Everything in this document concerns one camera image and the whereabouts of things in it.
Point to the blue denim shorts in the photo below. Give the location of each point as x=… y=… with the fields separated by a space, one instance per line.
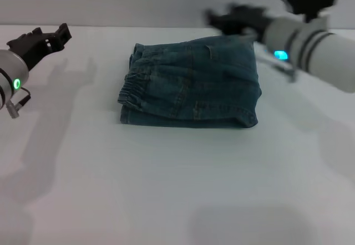
x=194 y=89

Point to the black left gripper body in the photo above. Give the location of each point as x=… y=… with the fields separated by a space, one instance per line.
x=30 y=48

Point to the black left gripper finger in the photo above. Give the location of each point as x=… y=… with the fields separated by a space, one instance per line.
x=63 y=30
x=61 y=43

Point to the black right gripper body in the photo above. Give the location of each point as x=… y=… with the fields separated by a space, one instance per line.
x=249 y=20

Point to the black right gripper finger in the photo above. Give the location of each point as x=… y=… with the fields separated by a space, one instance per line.
x=219 y=26
x=216 y=14

